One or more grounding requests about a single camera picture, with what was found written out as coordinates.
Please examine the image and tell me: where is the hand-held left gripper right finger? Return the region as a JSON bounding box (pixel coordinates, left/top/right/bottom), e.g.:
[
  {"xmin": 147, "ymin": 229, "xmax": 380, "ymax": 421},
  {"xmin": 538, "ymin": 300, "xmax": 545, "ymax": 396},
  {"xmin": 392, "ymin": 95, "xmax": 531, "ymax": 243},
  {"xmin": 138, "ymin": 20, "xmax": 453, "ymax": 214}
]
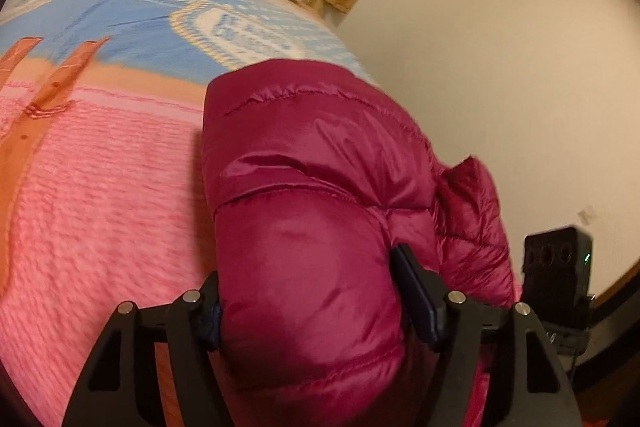
[{"xmin": 390, "ymin": 244, "xmax": 583, "ymax": 427}]

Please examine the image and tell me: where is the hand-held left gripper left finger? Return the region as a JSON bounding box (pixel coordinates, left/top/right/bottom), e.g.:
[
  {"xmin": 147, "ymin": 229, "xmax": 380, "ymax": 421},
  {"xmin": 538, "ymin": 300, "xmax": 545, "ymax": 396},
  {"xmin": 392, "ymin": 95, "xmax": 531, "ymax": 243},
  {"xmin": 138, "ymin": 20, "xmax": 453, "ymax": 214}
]
[{"xmin": 60, "ymin": 269, "xmax": 236, "ymax": 427}]

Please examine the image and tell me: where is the magenta puffer jacket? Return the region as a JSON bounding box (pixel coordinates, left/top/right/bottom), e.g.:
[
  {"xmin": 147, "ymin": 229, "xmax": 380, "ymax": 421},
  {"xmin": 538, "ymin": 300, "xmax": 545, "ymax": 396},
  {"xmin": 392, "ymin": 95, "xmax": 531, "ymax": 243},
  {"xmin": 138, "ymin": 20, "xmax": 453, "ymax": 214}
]
[{"xmin": 200, "ymin": 59, "xmax": 518, "ymax": 427}]

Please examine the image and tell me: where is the blue and pink printed blanket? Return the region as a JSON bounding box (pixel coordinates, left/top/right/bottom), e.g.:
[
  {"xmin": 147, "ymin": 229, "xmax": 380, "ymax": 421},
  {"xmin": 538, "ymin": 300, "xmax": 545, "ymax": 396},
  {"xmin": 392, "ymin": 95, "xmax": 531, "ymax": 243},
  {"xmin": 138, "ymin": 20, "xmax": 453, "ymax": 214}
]
[{"xmin": 0, "ymin": 0, "xmax": 526, "ymax": 427}]

